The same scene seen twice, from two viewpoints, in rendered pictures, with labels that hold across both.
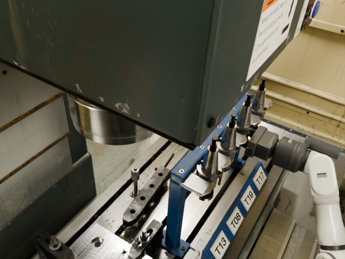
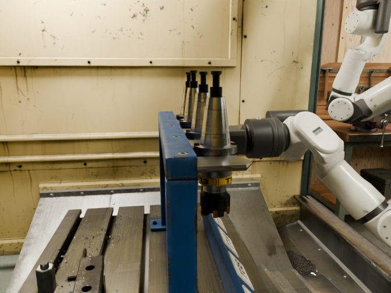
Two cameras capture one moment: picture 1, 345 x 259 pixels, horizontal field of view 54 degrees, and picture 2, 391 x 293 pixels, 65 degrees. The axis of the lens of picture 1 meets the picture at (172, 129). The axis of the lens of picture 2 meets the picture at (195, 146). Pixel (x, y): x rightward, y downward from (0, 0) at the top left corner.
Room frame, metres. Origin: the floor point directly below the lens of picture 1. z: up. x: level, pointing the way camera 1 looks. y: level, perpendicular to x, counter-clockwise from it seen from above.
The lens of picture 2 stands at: (0.27, 0.19, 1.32)
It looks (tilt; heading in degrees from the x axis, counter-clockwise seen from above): 13 degrees down; 323
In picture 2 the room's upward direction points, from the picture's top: straight up
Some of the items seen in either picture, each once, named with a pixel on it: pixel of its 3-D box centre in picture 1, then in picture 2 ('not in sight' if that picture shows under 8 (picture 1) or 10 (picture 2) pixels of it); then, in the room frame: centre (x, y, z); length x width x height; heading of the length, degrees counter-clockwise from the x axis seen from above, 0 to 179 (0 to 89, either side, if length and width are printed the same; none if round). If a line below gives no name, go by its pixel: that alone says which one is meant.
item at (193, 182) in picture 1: (198, 185); (223, 163); (0.56, -0.07, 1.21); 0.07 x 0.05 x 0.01; 61
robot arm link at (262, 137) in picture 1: (271, 146); (239, 138); (0.75, -0.29, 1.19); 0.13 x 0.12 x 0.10; 151
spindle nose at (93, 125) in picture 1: (118, 86); not in sight; (0.46, 0.09, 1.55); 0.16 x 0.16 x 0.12
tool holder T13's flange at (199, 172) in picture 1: (208, 171); (214, 152); (0.60, -0.10, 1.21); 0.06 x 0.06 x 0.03
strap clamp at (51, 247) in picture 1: (55, 251); not in sight; (0.49, 0.30, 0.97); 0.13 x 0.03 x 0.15; 61
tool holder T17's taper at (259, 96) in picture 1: (259, 97); (188, 101); (0.89, -0.26, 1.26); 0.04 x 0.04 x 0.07
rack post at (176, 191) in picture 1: (175, 215); (181, 278); (0.58, -0.03, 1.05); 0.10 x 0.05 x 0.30; 61
